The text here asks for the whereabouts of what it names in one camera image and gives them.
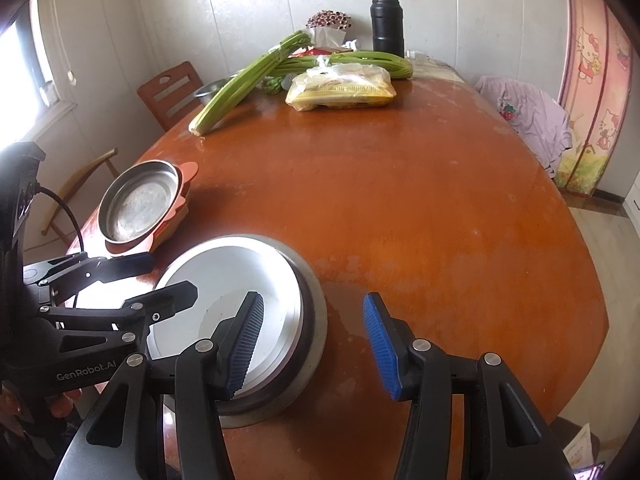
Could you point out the wide stainless steel bowl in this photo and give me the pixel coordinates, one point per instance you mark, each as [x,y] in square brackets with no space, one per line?
[312,330]

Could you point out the red box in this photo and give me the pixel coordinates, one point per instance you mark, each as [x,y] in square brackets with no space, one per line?
[312,51]

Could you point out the celery bunch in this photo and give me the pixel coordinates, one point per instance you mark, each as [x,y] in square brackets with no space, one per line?
[235,90]

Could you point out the dried flower bouquet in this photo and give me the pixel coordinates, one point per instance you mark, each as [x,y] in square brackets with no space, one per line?
[329,19]

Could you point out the person's left hand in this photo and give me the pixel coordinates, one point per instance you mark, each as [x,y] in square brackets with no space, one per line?
[62,404]

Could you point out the long green vegetable stalks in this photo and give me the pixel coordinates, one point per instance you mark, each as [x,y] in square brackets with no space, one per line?
[370,62]

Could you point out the black thermos bottle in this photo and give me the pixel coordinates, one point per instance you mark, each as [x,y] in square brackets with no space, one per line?
[386,25]

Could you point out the window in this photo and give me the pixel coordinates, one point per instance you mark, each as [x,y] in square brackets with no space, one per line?
[30,60]

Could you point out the brown wooden chair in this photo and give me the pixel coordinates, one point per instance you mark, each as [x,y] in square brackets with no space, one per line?
[170,92]

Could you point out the plastic bag of yellow food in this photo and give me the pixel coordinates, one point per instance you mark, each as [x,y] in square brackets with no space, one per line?
[340,90]

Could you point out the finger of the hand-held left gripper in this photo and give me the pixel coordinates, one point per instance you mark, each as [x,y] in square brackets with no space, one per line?
[165,297]
[115,265]

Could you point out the light wooden armchair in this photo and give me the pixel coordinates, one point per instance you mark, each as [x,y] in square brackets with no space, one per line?
[90,167]

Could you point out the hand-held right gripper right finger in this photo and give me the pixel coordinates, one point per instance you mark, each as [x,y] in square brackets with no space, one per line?
[382,347]

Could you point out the white cabinet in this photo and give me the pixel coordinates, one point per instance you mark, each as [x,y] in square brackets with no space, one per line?
[634,195]

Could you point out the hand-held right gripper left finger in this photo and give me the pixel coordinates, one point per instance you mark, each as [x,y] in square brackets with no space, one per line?
[245,345]

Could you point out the small stainless steel bowl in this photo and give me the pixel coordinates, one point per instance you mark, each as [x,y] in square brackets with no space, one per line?
[210,89]

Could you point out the round metal pan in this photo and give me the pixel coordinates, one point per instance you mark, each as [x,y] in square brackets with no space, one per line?
[135,200]

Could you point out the pink cartoon curtain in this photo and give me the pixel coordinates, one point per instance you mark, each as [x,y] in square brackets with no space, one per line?
[595,75]

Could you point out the orange plate with ears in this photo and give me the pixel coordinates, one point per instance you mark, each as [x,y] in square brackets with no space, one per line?
[190,170]

